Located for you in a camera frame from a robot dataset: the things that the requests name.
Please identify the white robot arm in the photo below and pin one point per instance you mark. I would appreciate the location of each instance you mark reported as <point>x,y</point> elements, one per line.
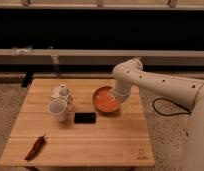
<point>186,91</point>

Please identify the red chili pepper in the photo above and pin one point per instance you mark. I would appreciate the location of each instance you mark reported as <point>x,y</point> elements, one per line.
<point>37,146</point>

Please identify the black rectangular block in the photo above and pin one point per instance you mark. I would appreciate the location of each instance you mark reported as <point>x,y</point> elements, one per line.
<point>85,117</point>

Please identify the white cup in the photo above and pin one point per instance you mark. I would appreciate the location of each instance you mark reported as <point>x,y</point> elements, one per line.
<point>58,108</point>

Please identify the orange bowl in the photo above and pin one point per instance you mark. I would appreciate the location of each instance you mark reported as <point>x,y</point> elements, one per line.
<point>104,101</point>

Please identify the wooden table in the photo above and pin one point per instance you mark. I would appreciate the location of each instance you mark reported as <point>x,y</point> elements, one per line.
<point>115,140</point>

